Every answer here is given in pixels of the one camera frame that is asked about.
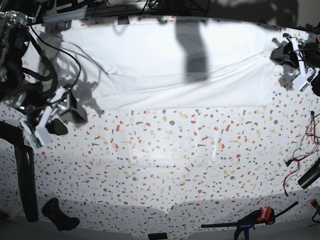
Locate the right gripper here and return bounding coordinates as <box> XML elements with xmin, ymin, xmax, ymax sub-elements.
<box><xmin>20</xmin><ymin>86</ymin><xmax>88</xmax><ymax>147</ymax></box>

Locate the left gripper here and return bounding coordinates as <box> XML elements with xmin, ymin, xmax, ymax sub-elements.
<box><xmin>270</xmin><ymin>34</ymin><xmax>315</xmax><ymax>92</ymax></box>

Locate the white T-shirt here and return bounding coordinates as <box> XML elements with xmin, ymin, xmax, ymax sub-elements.
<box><xmin>36</xmin><ymin>20</ymin><xmax>280</xmax><ymax>111</ymax></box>

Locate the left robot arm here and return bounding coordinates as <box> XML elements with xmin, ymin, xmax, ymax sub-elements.
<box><xmin>270</xmin><ymin>33</ymin><xmax>320</xmax><ymax>96</ymax></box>

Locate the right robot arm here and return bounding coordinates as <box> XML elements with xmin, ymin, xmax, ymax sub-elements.
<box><xmin>0</xmin><ymin>0</ymin><xmax>88</xmax><ymax>148</ymax></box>

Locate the terrazzo pattern table cloth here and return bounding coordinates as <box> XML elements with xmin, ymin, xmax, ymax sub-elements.
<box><xmin>0</xmin><ymin>14</ymin><xmax>320</xmax><ymax>238</ymax></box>

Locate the dark phone at table top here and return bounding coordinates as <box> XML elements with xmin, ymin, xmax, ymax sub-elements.
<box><xmin>117</xmin><ymin>16</ymin><xmax>130</xmax><ymax>25</ymax></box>

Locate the black cylinder tube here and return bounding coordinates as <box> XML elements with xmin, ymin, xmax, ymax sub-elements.
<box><xmin>298</xmin><ymin>159</ymin><xmax>320</xmax><ymax>189</ymax></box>

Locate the small black rectangular device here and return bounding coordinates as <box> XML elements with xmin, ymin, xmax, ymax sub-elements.
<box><xmin>148</xmin><ymin>232</ymin><xmax>168</xmax><ymax>240</ymax></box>

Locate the black orange bar clamp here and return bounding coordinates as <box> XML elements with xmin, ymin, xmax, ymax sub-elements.
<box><xmin>200</xmin><ymin>201</ymin><xmax>298</xmax><ymax>240</ymax></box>

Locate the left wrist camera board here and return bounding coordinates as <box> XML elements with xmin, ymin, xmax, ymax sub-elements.
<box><xmin>299</xmin><ymin>81</ymin><xmax>310</xmax><ymax>92</ymax></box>

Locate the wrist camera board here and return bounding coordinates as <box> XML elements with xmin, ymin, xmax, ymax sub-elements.
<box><xmin>299</xmin><ymin>81</ymin><xmax>310</xmax><ymax>92</ymax></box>
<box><xmin>26</xmin><ymin>135</ymin><xmax>42</xmax><ymax>149</ymax></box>

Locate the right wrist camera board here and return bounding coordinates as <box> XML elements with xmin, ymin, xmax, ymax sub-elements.
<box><xmin>26</xmin><ymin>135</ymin><xmax>42</xmax><ymax>149</ymax></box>

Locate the black L-shaped bracket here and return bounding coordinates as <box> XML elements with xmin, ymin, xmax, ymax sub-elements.
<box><xmin>0</xmin><ymin>122</ymin><xmax>39</xmax><ymax>222</ymax></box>

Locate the red black wire bundle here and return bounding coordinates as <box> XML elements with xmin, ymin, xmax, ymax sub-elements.
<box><xmin>282</xmin><ymin>111</ymin><xmax>320</xmax><ymax>197</ymax></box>

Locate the aluminium rail at top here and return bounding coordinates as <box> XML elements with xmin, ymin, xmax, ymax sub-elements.
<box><xmin>42</xmin><ymin>5</ymin><xmax>115</xmax><ymax>23</ymax></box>

